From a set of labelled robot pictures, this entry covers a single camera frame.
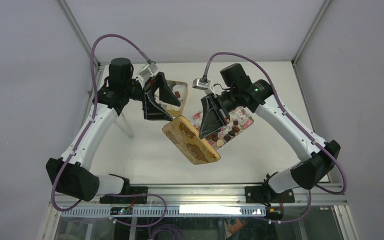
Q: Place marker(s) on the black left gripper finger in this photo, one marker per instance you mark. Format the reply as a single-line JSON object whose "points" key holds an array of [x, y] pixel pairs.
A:
{"points": [[160, 113], [166, 95]]}

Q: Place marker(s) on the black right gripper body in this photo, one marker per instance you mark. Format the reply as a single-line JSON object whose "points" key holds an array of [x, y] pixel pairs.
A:
{"points": [[224, 104]]}

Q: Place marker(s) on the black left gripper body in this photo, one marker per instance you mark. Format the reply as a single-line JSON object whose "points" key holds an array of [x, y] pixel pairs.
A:
{"points": [[147, 89]]}

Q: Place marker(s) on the silver metal tongs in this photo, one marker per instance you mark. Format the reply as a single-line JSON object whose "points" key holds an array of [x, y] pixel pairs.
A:
{"points": [[122, 123]]}

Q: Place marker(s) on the silver tin lid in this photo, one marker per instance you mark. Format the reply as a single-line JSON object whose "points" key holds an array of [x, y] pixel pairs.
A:
{"points": [[186, 139]]}

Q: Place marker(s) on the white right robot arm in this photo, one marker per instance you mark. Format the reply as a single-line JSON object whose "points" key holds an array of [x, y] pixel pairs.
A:
{"points": [[314, 153]]}

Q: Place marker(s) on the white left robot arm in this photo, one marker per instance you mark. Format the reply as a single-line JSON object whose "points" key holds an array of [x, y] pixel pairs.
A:
{"points": [[70, 173]]}

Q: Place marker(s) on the brown rectangular chocolate in cup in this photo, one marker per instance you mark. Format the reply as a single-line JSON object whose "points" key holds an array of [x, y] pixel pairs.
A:
{"points": [[177, 94]]}

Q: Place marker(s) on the white paper cup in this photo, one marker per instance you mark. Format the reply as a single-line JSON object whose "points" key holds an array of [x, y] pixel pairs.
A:
{"points": [[182, 89]]}

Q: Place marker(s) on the yellow tin box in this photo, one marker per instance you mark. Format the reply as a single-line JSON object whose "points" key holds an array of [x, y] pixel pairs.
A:
{"points": [[171, 109]]}

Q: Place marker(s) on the floral rectangular tray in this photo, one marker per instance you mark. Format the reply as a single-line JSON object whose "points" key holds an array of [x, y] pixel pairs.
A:
{"points": [[240, 120]]}

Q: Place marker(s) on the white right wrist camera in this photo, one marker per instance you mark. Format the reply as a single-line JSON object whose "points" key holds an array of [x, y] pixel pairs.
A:
{"points": [[204, 84]]}

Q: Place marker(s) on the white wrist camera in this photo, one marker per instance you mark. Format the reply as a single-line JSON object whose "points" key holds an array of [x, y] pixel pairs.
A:
{"points": [[146, 72], [204, 84]]}

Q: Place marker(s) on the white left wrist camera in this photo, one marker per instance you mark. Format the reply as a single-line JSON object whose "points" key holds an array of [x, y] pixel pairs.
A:
{"points": [[146, 72]]}

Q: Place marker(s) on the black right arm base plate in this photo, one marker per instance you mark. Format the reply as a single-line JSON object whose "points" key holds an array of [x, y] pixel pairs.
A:
{"points": [[260, 194]]}

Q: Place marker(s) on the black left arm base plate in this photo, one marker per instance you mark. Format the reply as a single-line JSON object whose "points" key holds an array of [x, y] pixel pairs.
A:
{"points": [[129, 195]]}

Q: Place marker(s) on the white slotted cable duct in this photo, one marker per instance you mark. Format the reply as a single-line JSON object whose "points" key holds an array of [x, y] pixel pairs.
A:
{"points": [[170, 211]]}

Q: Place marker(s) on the aluminium frame rail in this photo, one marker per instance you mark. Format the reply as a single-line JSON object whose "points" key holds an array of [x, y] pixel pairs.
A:
{"points": [[221, 194]]}

